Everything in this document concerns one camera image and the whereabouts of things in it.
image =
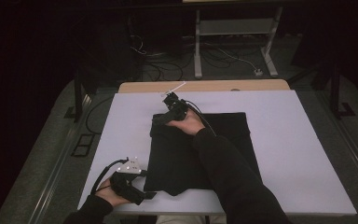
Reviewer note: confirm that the white board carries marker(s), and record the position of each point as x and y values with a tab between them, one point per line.
292	149

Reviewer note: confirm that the person's left hand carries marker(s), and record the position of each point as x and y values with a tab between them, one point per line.
107	191

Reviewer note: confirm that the person's right hand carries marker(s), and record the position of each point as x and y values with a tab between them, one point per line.
189	124

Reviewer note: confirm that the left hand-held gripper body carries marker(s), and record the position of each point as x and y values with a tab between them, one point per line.
124	186

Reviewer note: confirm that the grey metal desk frame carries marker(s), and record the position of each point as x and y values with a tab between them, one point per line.
198	56

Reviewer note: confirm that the black metal stand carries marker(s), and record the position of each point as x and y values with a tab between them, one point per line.
335	93
78	99

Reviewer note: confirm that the small round table grommet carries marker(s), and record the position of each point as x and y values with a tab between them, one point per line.
235	90

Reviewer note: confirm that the person's light trousers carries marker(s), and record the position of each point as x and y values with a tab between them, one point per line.
180	220

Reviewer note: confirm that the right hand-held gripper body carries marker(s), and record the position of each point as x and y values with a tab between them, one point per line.
177	109

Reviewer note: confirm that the black tank top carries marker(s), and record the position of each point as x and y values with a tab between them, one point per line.
174	155

